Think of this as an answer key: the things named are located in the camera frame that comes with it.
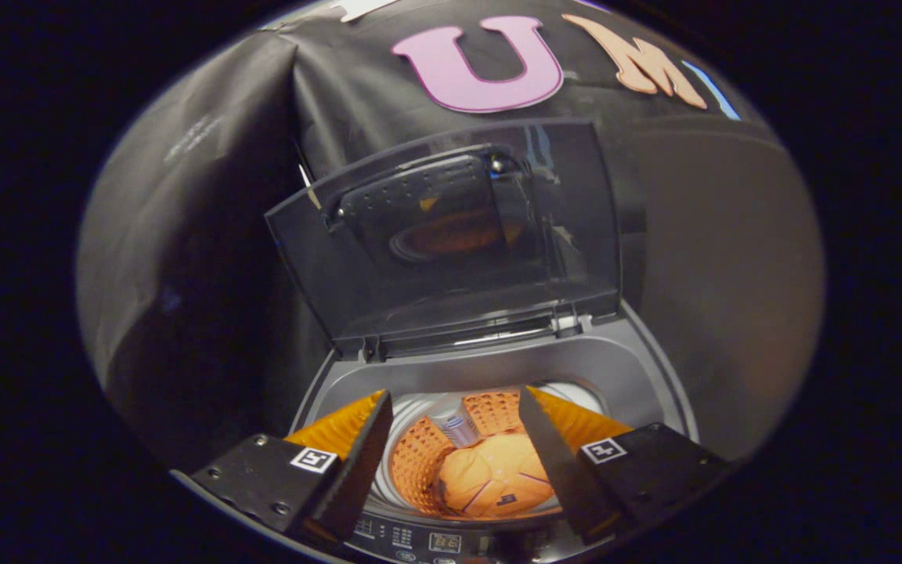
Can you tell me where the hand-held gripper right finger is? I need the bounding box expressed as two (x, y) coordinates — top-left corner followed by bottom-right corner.
(518, 384), (734, 545)

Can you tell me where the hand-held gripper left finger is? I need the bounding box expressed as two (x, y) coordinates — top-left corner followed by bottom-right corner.
(189, 389), (395, 545)

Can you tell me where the orange polo shirt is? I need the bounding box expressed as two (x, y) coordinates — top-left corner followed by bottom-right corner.
(437, 433), (557, 519)

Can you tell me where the grey washing machine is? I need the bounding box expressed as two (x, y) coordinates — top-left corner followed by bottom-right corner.
(287, 302), (701, 564)

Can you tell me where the black backdrop cloth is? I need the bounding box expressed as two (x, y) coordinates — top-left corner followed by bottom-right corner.
(75, 0), (826, 471)

